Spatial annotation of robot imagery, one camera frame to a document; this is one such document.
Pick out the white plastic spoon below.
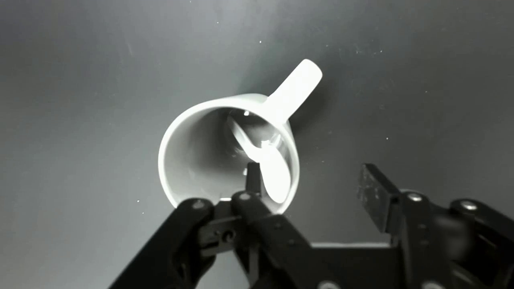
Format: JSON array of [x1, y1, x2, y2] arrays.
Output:
[[230, 117, 295, 205]]

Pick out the white ceramic mug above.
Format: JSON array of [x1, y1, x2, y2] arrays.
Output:
[[156, 57, 325, 216]]

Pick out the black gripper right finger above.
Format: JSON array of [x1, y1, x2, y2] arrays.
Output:
[[357, 162, 514, 289]]

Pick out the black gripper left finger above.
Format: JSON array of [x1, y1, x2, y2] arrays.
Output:
[[108, 162, 315, 289]]

